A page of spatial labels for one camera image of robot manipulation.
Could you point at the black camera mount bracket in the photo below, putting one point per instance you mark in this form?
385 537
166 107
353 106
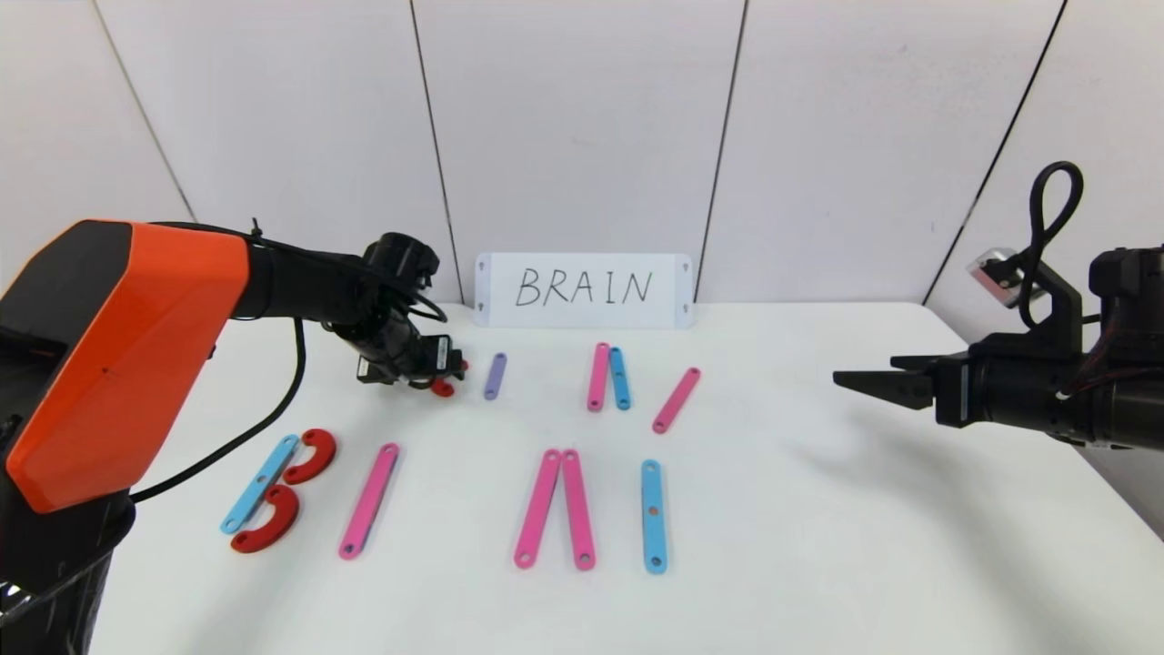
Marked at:
1055 309

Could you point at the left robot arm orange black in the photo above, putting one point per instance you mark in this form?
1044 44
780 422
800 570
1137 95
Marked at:
127 364

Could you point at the white BRAIN sign card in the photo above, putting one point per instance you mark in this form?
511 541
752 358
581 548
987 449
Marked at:
582 314

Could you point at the short purple holed strip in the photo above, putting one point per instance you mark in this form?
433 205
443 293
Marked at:
496 376

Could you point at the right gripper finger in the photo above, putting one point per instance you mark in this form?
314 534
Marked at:
900 389
917 363

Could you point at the light blue holed strip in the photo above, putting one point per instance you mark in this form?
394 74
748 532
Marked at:
261 483

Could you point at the long blue holed strip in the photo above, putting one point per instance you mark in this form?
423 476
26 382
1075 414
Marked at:
653 516

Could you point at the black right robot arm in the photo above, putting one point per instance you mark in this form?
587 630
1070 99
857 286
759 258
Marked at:
1128 405

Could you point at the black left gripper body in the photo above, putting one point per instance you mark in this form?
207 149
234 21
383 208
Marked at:
437 356

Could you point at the pink holed strip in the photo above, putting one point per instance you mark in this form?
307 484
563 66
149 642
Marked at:
676 401
578 509
597 377
368 501
537 508

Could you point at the red C-shaped piece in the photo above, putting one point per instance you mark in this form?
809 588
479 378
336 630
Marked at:
443 389
321 450
282 521

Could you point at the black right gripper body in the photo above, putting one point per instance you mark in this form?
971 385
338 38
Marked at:
951 390

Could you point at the short blue holed strip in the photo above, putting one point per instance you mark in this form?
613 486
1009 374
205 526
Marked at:
619 378

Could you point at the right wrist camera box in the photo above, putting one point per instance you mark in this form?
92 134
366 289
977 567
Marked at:
993 273

